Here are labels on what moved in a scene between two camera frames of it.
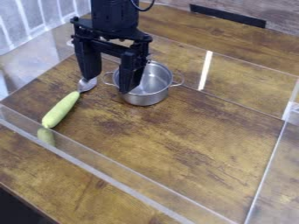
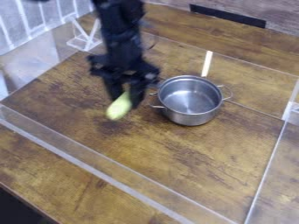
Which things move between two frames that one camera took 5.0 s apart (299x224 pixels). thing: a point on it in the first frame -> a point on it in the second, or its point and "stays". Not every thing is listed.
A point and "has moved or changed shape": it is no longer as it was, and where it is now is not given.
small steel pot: [150, 92] has moved or changed shape
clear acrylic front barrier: [161, 199] stays
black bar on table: [228, 16] stays
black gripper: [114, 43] -> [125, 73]
